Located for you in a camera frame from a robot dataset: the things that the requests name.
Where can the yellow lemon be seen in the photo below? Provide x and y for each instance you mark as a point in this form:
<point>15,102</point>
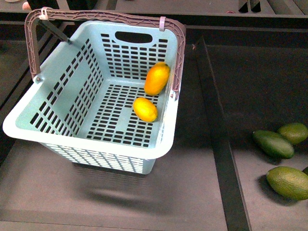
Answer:
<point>145,109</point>

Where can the yellow orange mango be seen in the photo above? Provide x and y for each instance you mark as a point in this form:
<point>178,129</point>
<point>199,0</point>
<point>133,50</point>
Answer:
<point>156,79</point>

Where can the light blue plastic basket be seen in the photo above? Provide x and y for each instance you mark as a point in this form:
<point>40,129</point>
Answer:
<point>81,104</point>

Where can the brown basket handle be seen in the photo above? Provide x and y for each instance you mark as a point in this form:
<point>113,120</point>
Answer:
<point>32,20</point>

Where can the dark wooden display stand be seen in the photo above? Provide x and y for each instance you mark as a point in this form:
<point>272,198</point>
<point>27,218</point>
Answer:
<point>242,72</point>

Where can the green avocado middle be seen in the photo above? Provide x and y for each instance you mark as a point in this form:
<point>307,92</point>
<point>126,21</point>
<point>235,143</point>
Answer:
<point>273,144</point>

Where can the green avocado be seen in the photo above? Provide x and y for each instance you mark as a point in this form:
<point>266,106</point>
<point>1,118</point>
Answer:
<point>288,182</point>
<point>295,133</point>
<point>273,144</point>

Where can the green avocado far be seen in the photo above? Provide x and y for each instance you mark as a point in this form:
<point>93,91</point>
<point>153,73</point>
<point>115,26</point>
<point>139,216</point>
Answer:
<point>295,133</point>

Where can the green avocado near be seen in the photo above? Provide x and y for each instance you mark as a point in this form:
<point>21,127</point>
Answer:
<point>288,182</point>

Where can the pink clip on handle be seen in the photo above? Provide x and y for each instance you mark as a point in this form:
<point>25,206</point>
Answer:
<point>162,23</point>

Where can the white clip on handle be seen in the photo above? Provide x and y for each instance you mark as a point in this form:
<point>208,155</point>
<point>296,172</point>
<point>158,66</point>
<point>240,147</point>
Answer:
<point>44,13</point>

